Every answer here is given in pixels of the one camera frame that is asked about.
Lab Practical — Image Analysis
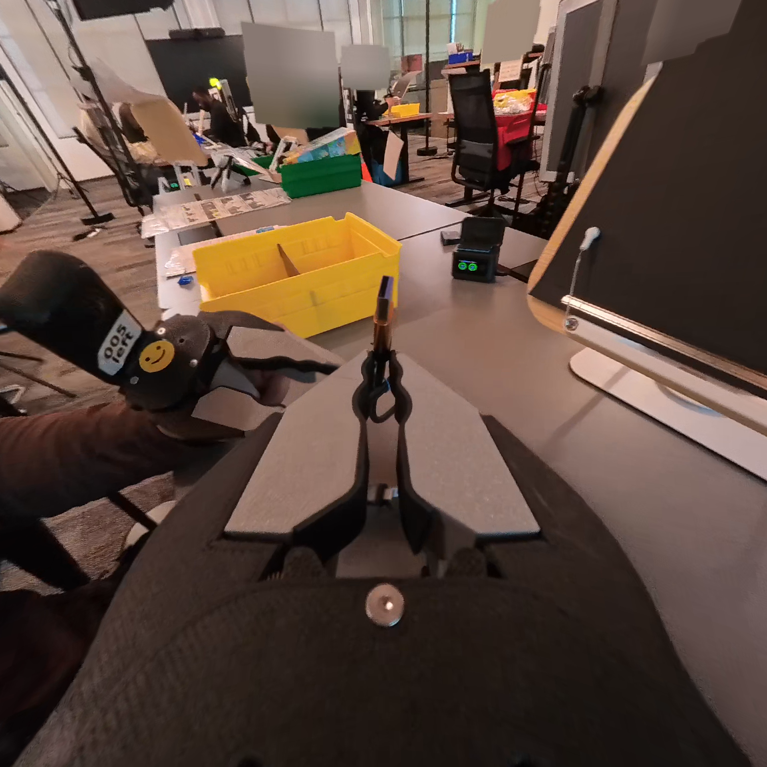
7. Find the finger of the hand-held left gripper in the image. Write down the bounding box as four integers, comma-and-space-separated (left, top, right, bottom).
225, 327, 346, 375
191, 361, 287, 434

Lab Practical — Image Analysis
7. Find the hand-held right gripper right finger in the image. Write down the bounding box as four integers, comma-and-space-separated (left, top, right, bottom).
386, 349, 540, 574

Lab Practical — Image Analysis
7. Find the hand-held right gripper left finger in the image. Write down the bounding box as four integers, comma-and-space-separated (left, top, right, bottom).
225, 349, 377, 565

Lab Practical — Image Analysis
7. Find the orange plug usb-c cable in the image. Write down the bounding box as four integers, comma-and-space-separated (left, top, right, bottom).
360, 274, 399, 424

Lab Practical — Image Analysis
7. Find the person's left forearm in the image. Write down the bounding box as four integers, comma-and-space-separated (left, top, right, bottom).
0, 398, 240, 529

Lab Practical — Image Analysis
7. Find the yellow plastic bin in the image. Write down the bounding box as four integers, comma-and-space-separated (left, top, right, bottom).
193, 213, 402, 339

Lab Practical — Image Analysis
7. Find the clear plastic sheet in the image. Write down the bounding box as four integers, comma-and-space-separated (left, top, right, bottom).
141, 187, 293, 239

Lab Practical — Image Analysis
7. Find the black tripod stand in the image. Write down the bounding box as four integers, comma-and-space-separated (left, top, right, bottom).
49, 0, 116, 227

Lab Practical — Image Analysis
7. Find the green plastic bin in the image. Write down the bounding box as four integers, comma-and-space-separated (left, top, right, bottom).
280, 155, 364, 199

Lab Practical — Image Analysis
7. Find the cardboard sheet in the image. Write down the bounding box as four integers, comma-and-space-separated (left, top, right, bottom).
133, 97, 209, 170

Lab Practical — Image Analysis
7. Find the white stand base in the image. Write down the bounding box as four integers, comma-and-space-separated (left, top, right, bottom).
569, 348, 767, 481

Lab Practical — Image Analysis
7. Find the colourful printed box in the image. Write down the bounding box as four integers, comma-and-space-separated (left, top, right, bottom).
284, 127, 362, 166

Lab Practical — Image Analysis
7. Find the white board ledge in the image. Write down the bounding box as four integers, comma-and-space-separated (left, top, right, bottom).
562, 295, 767, 420

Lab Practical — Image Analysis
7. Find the black charging case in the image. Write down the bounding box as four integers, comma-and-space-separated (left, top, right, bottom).
451, 217, 506, 284

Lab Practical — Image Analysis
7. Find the black office chair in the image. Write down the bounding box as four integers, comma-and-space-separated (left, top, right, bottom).
449, 68, 540, 209

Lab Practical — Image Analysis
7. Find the black board with wooden rim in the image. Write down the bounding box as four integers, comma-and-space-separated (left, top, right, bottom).
527, 3, 767, 396

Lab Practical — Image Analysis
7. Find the red storage bin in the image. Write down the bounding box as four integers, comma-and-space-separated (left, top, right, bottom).
494, 99, 547, 147

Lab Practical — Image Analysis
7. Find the wire page clip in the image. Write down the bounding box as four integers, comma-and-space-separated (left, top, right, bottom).
566, 227, 602, 302

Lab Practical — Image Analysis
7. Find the grey panel with silver frame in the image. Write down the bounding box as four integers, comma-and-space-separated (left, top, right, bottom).
538, 0, 618, 183

